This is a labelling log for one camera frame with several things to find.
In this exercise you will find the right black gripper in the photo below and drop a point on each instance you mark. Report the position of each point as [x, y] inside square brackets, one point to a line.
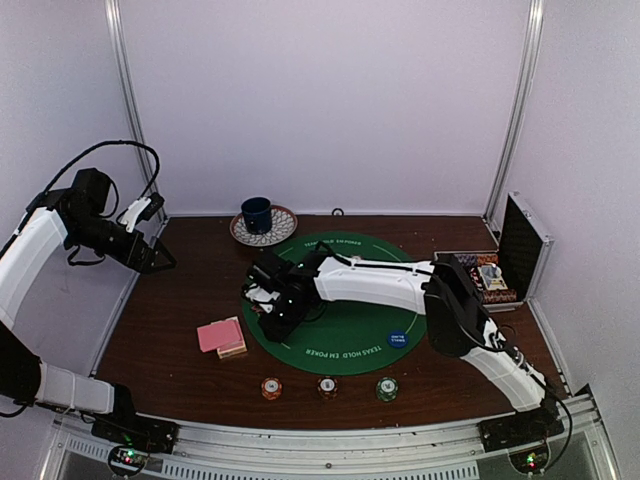
[279, 329]

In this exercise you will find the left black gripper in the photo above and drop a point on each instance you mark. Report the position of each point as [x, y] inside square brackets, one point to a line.
[140, 261]

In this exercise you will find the red poker chip stack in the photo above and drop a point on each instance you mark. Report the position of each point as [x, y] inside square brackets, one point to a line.
[271, 388]

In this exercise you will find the blue small blind button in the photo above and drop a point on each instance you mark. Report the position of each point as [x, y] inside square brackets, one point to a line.
[398, 339]

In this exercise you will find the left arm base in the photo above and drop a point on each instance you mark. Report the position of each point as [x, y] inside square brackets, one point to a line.
[134, 445]

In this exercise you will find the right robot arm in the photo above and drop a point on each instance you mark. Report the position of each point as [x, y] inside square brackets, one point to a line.
[458, 325]

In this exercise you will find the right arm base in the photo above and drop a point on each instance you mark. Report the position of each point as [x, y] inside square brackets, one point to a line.
[525, 438]

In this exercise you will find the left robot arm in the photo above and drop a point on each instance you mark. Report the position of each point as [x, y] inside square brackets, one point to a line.
[71, 218]

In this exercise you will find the patterned ceramic saucer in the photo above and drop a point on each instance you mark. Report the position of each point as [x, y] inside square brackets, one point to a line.
[284, 224]

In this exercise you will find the round green poker mat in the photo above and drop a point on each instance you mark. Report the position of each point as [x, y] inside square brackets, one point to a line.
[343, 338]

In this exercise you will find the pink playing card deck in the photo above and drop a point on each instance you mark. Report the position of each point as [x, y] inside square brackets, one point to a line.
[221, 335]

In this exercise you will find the dark blue mug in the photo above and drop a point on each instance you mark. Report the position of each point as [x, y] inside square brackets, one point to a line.
[256, 212]

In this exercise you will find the brown poker chip stack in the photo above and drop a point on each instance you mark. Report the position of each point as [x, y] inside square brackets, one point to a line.
[327, 387]

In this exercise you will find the green poker chip stack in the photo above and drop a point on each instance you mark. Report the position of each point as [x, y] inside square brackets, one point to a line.
[387, 389]

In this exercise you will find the aluminium poker chip case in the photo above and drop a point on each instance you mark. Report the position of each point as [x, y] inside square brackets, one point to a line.
[522, 251]

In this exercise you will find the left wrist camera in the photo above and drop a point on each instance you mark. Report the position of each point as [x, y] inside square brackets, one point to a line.
[142, 209]

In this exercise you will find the front aluminium rail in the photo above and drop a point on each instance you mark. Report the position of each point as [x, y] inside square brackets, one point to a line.
[452, 450]

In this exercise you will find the left aluminium frame post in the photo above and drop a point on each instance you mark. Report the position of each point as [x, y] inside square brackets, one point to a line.
[116, 32]

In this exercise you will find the aluminium frame post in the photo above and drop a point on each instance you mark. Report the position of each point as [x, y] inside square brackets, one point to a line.
[116, 32]
[528, 64]

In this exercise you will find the right aluminium frame post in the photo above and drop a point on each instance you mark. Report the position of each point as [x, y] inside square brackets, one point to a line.
[528, 64]

